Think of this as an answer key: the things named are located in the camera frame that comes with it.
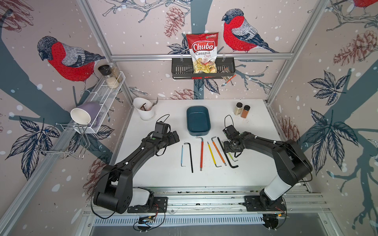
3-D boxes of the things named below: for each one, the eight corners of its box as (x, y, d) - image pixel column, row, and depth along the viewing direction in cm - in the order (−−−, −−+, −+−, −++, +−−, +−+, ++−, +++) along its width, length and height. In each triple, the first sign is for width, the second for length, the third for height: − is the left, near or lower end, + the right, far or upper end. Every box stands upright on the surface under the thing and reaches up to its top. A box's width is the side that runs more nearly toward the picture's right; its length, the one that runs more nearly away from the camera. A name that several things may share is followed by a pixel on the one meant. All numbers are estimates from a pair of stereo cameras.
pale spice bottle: (234, 115, 114) (237, 107, 107) (233, 110, 117) (235, 102, 110) (240, 115, 114) (243, 107, 107) (238, 110, 117) (241, 102, 110)
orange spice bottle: (241, 118, 113) (245, 109, 105) (240, 114, 116) (243, 105, 108) (246, 118, 113) (250, 109, 105) (245, 114, 116) (249, 105, 107)
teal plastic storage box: (186, 135, 102) (186, 132, 98) (187, 110, 118) (187, 105, 114) (210, 135, 102) (211, 132, 98) (208, 110, 118) (208, 105, 114)
